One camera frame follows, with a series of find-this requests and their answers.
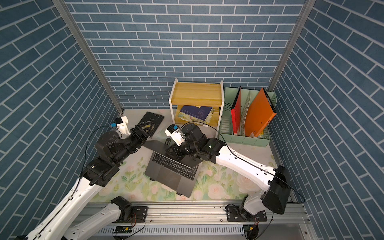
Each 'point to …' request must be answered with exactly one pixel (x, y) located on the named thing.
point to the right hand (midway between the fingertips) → (167, 151)
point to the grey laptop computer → (175, 173)
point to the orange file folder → (261, 113)
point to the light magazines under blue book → (205, 123)
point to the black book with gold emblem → (155, 120)
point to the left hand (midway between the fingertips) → (157, 125)
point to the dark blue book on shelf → (201, 113)
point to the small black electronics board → (123, 229)
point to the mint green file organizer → (226, 131)
